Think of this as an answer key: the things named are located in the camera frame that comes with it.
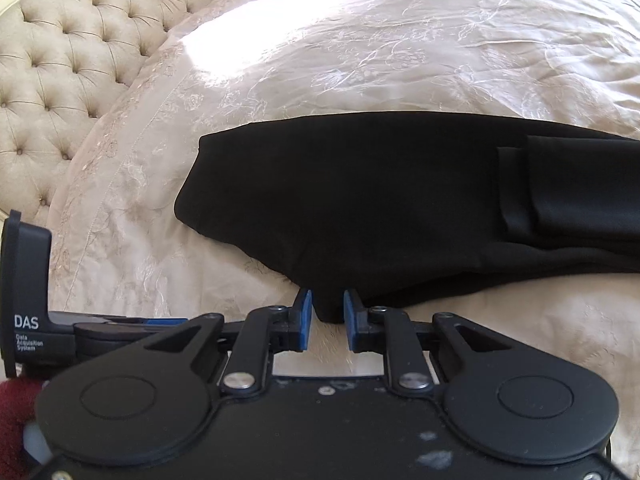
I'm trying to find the black pants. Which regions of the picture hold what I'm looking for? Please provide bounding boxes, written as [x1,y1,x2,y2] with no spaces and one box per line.
[173,112,640,324]

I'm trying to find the cream embroidered bedspread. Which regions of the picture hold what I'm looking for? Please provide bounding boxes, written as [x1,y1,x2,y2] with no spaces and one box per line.
[47,0,640,466]

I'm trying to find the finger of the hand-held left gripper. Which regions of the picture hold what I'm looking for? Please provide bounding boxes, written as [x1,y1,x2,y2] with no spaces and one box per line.
[74,314,191,357]

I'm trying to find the cream tufted headboard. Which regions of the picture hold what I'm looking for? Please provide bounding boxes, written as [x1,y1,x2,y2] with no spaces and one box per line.
[0,0,251,228]

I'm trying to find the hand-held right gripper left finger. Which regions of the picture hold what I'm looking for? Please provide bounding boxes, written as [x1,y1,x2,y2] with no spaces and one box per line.
[142,287,315,394]

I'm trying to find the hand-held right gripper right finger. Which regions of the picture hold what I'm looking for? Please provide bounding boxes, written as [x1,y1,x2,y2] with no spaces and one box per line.
[342,287,506,391]

